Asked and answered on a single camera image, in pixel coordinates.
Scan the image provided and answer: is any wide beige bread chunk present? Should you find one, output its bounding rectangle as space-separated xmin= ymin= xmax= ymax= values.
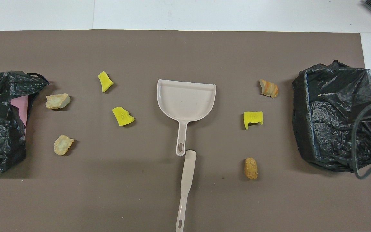
xmin=45 ymin=93 xmax=71 ymax=110

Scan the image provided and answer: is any round beige bread chunk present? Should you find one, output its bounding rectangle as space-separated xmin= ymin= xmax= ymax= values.
xmin=54 ymin=135 xmax=75 ymax=156

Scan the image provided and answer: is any brown table mat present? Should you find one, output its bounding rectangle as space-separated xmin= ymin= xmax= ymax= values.
xmin=0 ymin=30 xmax=371 ymax=232

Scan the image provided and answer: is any brown oval bread roll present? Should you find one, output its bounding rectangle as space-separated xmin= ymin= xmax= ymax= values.
xmin=244 ymin=157 xmax=258 ymax=180

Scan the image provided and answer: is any bumpy yellow sponge piece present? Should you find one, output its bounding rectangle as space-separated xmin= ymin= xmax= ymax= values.
xmin=112 ymin=106 xmax=135 ymax=127

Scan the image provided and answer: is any notched yellow sponge piece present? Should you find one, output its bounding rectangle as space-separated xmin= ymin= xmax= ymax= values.
xmin=243 ymin=111 xmax=264 ymax=131

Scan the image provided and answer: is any striped croissant piece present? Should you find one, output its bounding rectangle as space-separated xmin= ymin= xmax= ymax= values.
xmin=259 ymin=79 xmax=279 ymax=98

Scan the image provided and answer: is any flared yellow sponge piece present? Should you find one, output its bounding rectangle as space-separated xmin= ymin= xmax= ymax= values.
xmin=97 ymin=71 xmax=114 ymax=93

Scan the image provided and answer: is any beige plastic dustpan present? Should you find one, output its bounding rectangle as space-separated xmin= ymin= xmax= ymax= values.
xmin=157 ymin=79 xmax=217 ymax=157

